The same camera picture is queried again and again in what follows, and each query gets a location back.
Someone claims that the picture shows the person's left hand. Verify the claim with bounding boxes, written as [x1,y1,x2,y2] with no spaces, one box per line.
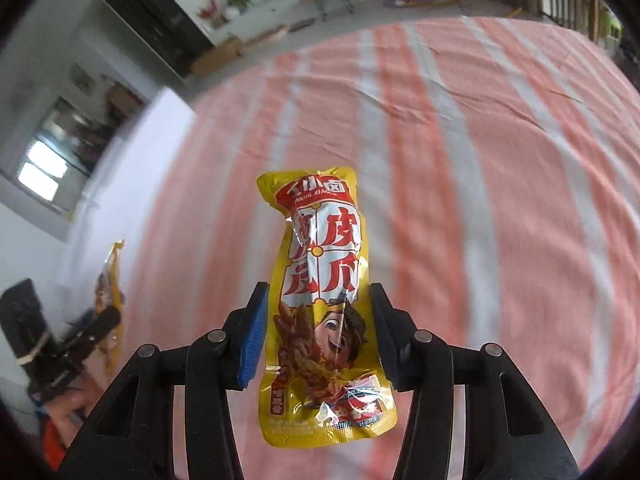
[35,367,103,421]

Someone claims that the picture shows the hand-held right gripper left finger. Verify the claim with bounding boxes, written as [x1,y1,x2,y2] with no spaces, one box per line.
[52,281,271,480]

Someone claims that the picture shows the balcony window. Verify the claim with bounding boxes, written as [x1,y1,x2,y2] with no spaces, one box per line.
[0,95,103,221]

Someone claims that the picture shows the orange striped tablecloth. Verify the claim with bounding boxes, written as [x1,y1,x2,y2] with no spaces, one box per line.
[117,16,640,480]

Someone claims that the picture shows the black glass cabinet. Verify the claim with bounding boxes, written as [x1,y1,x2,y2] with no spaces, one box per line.
[97,0,216,78]

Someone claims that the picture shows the yellow clear snack packet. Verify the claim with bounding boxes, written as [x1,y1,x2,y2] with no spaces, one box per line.
[95,241,126,371]

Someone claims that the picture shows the red flowers in vase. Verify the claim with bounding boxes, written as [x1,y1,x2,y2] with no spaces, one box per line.
[197,0,226,30]

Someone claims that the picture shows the light green basket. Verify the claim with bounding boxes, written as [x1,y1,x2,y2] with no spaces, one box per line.
[597,10,621,41]

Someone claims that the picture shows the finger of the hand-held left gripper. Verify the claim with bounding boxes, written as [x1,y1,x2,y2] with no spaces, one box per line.
[60,305,123,361]

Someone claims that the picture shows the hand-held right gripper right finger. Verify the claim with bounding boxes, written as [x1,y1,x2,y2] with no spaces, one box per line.
[369,282,581,480]

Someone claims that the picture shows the orange clothing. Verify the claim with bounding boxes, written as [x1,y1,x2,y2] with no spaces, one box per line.
[42,417,71,471]

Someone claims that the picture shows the yellow red-label snack packet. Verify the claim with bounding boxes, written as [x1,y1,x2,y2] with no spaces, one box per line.
[256,165,398,448]

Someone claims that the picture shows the white television cabinet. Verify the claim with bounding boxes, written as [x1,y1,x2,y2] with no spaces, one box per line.
[210,0,406,43]

